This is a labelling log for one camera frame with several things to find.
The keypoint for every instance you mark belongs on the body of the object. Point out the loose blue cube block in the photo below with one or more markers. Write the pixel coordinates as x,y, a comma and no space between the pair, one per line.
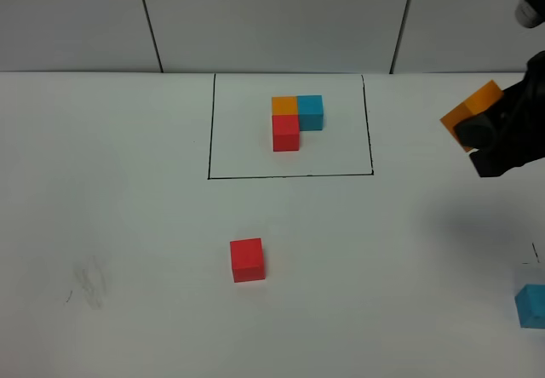
530,304

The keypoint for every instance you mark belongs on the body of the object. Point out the template orange cube block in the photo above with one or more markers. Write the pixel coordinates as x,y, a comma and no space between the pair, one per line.
284,105

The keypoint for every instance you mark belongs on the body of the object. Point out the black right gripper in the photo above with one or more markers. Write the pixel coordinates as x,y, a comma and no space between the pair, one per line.
522,136

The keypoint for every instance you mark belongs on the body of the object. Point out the template red cube block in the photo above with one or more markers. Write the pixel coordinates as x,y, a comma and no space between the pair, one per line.
285,133

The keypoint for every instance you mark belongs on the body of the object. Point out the template blue cube block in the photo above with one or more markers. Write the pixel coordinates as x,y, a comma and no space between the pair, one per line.
310,112

